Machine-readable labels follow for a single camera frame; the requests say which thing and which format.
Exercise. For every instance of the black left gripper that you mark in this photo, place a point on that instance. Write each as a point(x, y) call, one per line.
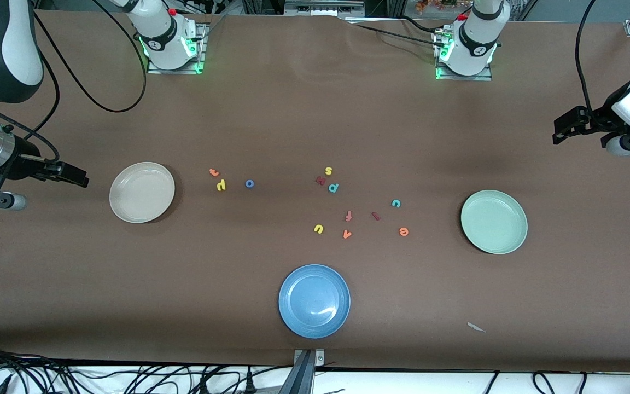
point(601, 119)

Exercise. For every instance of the metal camera mount plate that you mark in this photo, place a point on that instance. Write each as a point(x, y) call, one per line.
point(320, 358)

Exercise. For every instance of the orange leaf decoration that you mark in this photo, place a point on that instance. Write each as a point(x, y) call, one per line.
point(435, 4)

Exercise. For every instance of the beige brown plate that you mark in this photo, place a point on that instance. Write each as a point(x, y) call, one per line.
point(141, 192)

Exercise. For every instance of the yellow foam letter p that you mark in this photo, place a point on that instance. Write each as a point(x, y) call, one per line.
point(221, 185)

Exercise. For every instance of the grey metal rack frame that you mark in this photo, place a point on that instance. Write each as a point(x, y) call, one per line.
point(323, 10)

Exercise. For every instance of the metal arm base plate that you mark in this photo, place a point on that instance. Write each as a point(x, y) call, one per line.
point(457, 77)
point(201, 49)

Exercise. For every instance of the teal foam letter p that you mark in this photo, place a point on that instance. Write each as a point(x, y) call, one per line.
point(333, 187)

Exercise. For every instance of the pale green plate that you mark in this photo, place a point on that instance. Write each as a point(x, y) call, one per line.
point(494, 221)

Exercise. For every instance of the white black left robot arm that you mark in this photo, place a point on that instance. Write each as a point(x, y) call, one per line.
point(476, 44)

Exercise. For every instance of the small white paper scrap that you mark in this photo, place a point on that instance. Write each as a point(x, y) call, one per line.
point(475, 326)

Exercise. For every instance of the brown table cover sheet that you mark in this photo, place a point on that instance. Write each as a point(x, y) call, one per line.
point(315, 109)

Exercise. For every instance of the blue plate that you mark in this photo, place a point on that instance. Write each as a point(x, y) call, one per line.
point(314, 301)

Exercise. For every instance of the grey camera mount pole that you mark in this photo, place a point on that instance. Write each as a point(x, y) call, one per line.
point(301, 377)

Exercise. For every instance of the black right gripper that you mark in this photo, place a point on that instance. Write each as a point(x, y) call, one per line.
point(24, 164)

